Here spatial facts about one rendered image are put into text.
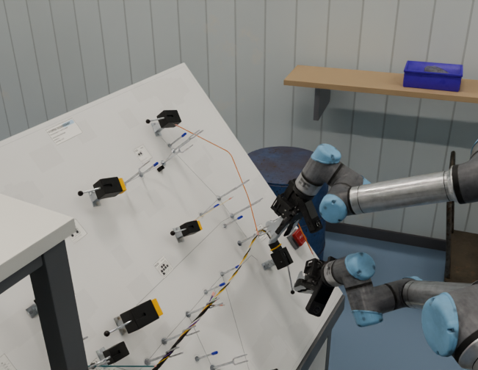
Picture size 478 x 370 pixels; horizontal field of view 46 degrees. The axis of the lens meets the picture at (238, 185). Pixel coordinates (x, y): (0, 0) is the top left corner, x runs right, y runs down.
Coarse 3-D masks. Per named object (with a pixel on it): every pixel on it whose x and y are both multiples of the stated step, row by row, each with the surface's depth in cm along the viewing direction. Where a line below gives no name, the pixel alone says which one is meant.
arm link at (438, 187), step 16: (416, 176) 139; (432, 176) 136; (448, 176) 133; (464, 176) 130; (336, 192) 150; (352, 192) 147; (368, 192) 144; (384, 192) 142; (400, 192) 139; (416, 192) 137; (432, 192) 135; (448, 192) 133; (464, 192) 131; (320, 208) 149; (336, 208) 147; (352, 208) 147; (368, 208) 145; (384, 208) 144
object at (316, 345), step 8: (344, 296) 206; (336, 304) 202; (336, 312) 200; (328, 320) 195; (336, 320) 203; (328, 328) 195; (320, 336) 188; (312, 344) 184; (320, 344) 190; (312, 352) 183; (304, 360) 178; (312, 360) 185; (304, 368) 178
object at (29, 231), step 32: (0, 224) 65; (32, 224) 65; (64, 224) 65; (0, 256) 59; (32, 256) 62; (64, 256) 68; (0, 288) 60; (32, 288) 69; (64, 288) 69; (64, 320) 70; (64, 352) 72
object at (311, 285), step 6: (330, 258) 164; (306, 264) 172; (312, 264) 169; (318, 264) 169; (324, 264) 163; (306, 270) 172; (312, 270) 167; (318, 270) 168; (306, 276) 170; (312, 276) 166; (318, 276) 167; (324, 276) 161; (312, 282) 166; (324, 282) 161; (312, 288) 169
